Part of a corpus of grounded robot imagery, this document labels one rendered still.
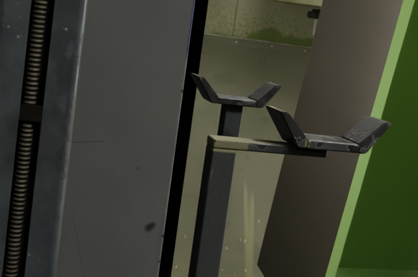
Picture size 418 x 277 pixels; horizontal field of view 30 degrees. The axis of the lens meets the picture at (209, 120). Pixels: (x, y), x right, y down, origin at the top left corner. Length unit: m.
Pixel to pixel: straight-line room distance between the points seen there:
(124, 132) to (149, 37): 0.13
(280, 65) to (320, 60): 1.23
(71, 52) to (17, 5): 0.05
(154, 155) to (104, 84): 0.12
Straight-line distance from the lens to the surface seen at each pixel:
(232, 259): 2.72
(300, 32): 3.15
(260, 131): 2.93
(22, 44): 0.53
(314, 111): 1.87
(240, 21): 3.06
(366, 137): 0.52
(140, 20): 1.05
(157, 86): 1.06
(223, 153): 0.49
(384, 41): 1.63
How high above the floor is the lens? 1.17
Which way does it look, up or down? 7 degrees down
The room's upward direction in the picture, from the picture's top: 8 degrees clockwise
